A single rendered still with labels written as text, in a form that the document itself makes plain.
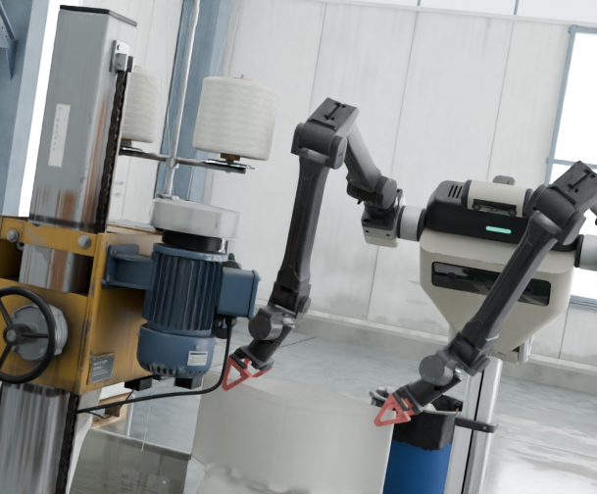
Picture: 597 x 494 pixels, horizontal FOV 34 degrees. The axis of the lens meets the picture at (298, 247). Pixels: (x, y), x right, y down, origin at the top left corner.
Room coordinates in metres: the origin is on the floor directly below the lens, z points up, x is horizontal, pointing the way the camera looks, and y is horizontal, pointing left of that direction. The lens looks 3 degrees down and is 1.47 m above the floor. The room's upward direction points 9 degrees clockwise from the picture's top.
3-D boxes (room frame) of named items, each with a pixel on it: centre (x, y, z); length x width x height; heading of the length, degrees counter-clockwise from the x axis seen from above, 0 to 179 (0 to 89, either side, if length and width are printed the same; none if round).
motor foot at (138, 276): (1.94, 0.30, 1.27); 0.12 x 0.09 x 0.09; 162
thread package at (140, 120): (2.17, 0.42, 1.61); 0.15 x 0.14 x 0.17; 72
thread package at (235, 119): (2.09, 0.17, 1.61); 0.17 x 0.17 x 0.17
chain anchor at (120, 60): (1.93, 0.39, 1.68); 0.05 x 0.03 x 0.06; 162
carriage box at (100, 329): (2.05, 0.43, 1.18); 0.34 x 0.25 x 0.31; 162
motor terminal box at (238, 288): (1.96, 0.11, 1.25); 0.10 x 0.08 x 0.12; 7
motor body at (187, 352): (1.94, 0.21, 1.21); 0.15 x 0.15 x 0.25
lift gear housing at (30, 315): (1.86, 0.47, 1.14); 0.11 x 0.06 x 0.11; 72
